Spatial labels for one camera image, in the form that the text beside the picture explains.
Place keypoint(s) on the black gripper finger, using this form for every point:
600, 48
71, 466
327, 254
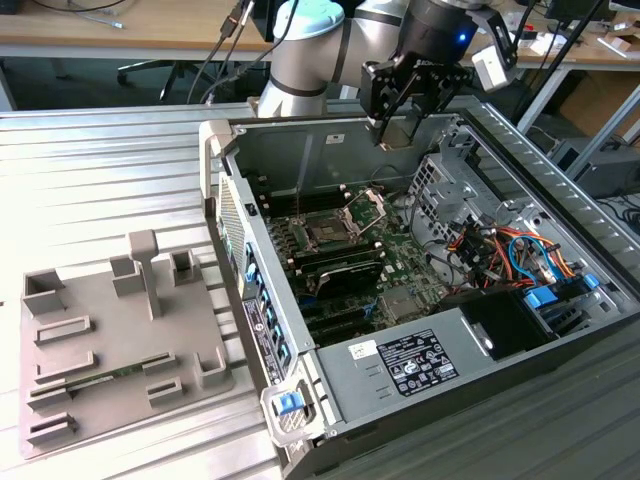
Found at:
377, 92
445, 92

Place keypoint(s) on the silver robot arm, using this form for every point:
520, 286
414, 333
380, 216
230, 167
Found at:
310, 65

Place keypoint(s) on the black RAM slot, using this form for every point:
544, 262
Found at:
320, 263
340, 248
280, 202

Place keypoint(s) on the CPU socket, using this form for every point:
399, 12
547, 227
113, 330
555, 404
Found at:
325, 232

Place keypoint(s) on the black expansion slot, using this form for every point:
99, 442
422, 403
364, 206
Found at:
335, 315
345, 332

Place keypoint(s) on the small white box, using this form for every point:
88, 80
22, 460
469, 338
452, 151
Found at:
537, 45

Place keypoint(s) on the perforated metal drive cage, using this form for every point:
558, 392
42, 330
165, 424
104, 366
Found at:
440, 200

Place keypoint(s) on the open PC case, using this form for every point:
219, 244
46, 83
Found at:
280, 150

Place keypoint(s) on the black slanted pole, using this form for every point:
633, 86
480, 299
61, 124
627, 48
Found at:
559, 57

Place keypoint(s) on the black monitor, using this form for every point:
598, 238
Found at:
560, 7

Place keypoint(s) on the thin locking lever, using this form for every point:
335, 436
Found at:
299, 205

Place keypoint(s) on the wooden desk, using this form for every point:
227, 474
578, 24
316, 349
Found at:
125, 35
580, 52

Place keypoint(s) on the large brown carton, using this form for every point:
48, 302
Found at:
590, 95

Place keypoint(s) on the green motherboard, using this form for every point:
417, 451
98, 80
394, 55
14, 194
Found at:
410, 270

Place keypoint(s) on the small open cardboard box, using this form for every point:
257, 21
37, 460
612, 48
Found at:
622, 46

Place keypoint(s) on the grey computer tower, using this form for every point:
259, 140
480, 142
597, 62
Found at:
610, 172

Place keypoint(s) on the black graphics card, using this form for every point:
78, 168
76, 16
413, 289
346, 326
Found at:
350, 277

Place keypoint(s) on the silver chipset heatsink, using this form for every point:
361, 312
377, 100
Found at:
400, 304

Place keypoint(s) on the blue disk carrier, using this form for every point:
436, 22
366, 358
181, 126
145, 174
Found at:
541, 298

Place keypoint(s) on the small blue clip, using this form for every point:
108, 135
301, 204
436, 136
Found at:
590, 281

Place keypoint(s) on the metal disk bay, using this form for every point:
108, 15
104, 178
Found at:
570, 320

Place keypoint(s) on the grey power supply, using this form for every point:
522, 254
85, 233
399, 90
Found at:
350, 390

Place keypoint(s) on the blue case latch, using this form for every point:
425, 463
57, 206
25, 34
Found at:
289, 404

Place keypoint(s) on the grey parts rack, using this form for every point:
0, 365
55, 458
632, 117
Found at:
125, 325

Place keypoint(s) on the green RAM stick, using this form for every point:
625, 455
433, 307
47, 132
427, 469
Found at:
120, 372

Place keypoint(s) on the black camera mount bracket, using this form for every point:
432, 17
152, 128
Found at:
500, 30

